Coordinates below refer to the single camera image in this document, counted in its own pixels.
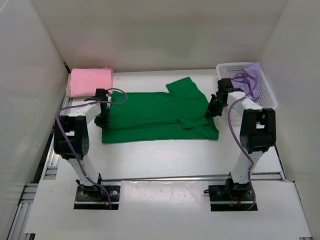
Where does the green t shirt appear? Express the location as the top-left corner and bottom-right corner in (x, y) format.
(101, 77), (219, 144)

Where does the pink t shirt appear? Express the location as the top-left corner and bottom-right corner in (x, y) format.
(69, 66), (114, 98)

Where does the beige t shirt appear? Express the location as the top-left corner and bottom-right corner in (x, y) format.
(65, 74), (71, 98)

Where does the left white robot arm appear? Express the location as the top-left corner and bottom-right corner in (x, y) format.
(53, 88), (113, 201)

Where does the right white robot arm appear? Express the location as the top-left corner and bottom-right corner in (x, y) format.
(205, 78), (276, 200)

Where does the lilac t shirt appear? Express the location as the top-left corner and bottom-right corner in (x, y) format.
(231, 62), (261, 102)

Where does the white plastic basket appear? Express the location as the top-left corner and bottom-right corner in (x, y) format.
(216, 62), (278, 110)

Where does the white front cover board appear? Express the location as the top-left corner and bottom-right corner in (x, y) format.
(25, 180), (312, 240)

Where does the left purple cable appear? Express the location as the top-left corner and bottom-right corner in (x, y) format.
(56, 87), (129, 210)

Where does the purple cable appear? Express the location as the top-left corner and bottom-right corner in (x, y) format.
(56, 87), (129, 210)
(227, 73), (261, 208)

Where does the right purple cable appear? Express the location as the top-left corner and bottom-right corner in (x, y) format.
(227, 73), (261, 208)

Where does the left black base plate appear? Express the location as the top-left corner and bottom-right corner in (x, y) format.
(75, 185), (121, 203)

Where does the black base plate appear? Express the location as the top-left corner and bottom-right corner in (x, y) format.
(75, 185), (121, 203)
(204, 185), (254, 202)

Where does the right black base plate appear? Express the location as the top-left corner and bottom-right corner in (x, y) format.
(204, 185), (254, 202)

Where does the aluminium frame rail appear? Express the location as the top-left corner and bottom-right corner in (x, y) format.
(8, 96), (77, 235)

